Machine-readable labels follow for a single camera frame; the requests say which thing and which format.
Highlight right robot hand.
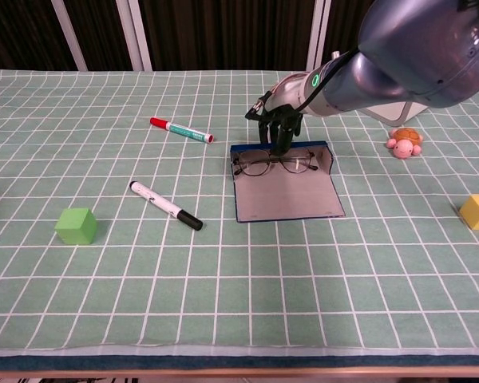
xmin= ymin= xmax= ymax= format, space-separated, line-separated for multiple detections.
xmin=245 ymin=73 xmax=311 ymax=156

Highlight wire-rim eyeglasses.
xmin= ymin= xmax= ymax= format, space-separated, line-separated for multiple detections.
xmin=232 ymin=148 xmax=319 ymax=177

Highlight blue glasses case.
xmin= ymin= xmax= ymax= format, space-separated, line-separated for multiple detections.
xmin=229 ymin=141 xmax=346 ymax=223

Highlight black capped whiteboard marker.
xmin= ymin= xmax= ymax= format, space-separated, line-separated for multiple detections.
xmin=129 ymin=180 xmax=204 ymax=231

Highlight white rounded box appliance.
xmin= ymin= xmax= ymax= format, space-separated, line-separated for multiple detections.
xmin=361 ymin=100 xmax=429 ymax=123

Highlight red capped whiteboard marker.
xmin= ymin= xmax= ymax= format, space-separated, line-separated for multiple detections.
xmin=149 ymin=116 xmax=216 ymax=145

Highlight pink turtle toy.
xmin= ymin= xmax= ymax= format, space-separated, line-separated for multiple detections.
xmin=385 ymin=127 xmax=424 ymax=160

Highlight green checked tablecloth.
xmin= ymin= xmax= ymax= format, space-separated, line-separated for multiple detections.
xmin=0 ymin=69 xmax=479 ymax=358

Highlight green cube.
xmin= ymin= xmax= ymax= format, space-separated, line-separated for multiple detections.
xmin=54 ymin=207 xmax=98 ymax=246

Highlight white partition post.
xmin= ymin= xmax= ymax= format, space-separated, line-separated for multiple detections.
xmin=50 ymin=0 xmax=89 ymax=72
xmin=305 ymin=0 xmax=332 ymax=72
xmin=115 ymin=0 xmax=152 ymax=72

